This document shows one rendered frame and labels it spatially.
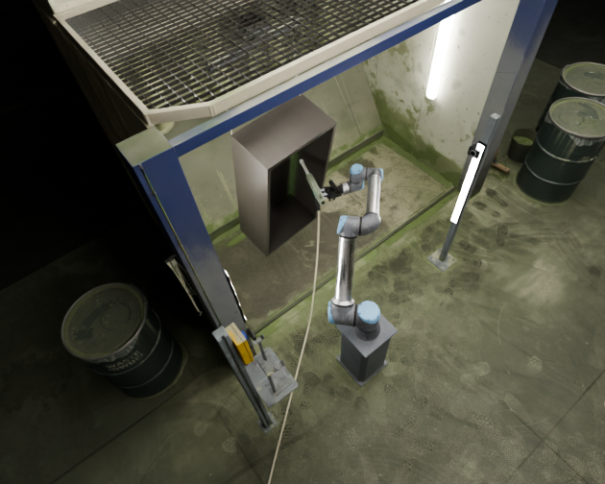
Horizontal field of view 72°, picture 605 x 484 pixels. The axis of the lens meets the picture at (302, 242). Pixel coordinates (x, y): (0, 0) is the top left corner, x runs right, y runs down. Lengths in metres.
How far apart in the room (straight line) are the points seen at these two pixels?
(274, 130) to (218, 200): 1.62
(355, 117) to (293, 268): 1.92
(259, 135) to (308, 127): 0.32
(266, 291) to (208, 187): 1.15
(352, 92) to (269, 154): 2.45
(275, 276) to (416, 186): 1.83
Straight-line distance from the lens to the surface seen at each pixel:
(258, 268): 4.01
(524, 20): 3.71
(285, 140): 2.68
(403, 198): 4.54
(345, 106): 4.84
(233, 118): 1.86
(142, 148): 1.83
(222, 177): 4.19
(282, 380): 2.71
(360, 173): 3.03
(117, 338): 3.07
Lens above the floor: 3.36
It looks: 53 degrees down
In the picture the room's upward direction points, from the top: 6 degrees counter-clockwise
